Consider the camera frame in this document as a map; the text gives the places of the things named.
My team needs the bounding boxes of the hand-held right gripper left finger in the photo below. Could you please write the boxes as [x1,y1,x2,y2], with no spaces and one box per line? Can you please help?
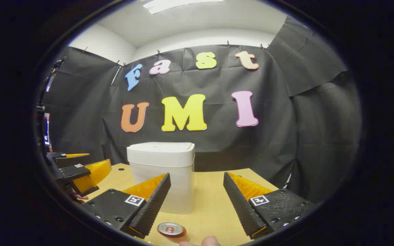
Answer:
[80,173,172,240]

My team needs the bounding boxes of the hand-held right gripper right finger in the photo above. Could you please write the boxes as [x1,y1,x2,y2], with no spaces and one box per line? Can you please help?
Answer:
[223,172,317,240]

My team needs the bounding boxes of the red pop can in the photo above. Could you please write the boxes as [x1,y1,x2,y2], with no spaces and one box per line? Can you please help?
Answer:
[157,222,187,238]

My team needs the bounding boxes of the white desktop garbage bin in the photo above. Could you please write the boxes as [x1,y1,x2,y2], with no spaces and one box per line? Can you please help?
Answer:
[126,142,196,215]

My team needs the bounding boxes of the wooden desktop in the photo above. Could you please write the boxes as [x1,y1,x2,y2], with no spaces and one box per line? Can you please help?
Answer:
[84,163,288,246]

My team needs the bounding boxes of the black backdrop cloth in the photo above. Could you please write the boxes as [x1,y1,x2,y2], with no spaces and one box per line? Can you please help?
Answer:
[41,15,363,205]

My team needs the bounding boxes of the long ceiling light panel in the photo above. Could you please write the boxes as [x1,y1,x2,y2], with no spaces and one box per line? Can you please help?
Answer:
[142,0,224,15]

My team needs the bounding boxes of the wall poster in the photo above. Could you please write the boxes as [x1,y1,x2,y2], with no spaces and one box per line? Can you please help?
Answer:
[42,113,51,148]

